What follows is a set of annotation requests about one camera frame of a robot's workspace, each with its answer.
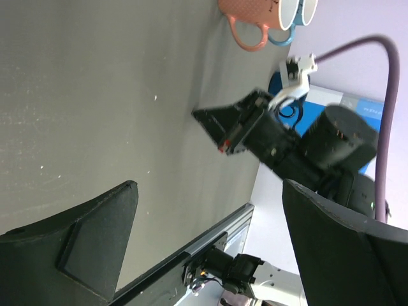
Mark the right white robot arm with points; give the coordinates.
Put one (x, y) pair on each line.
(256, 278)

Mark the blue folder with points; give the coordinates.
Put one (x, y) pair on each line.
(350, 108)

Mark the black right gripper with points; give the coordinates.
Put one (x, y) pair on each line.
(249, 125)

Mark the pink ceramic mug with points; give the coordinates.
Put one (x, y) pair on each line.
(264, 14)

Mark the light blue ceramic mug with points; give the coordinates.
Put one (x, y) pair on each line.
(304, 15)

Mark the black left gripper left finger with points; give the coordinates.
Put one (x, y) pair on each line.
(73, 257)

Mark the aluminium frame rail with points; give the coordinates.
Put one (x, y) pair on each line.
(233, 230)

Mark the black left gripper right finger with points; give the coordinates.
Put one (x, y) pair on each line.
(344, 257)

